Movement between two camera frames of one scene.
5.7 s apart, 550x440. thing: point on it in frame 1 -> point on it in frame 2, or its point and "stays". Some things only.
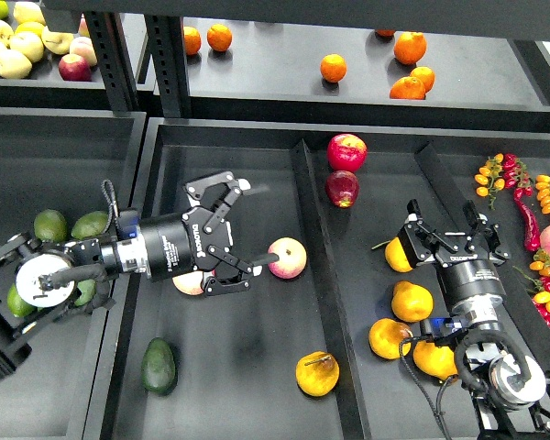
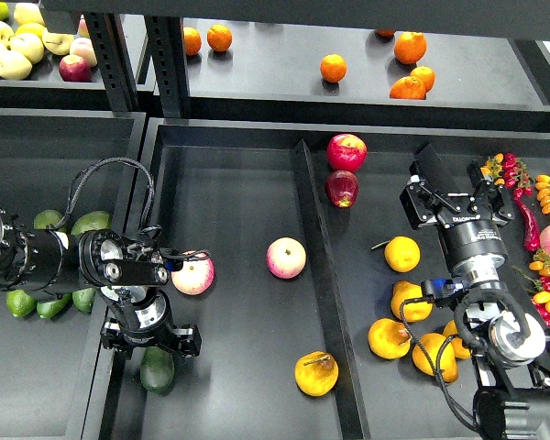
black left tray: [34, 160] stays
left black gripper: [194, 240] -> [143, 314]
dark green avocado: [159, 367] stays
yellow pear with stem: [317, 373] stays
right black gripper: [462, 277] -> [474, 248]
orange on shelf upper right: [410, 47] stays
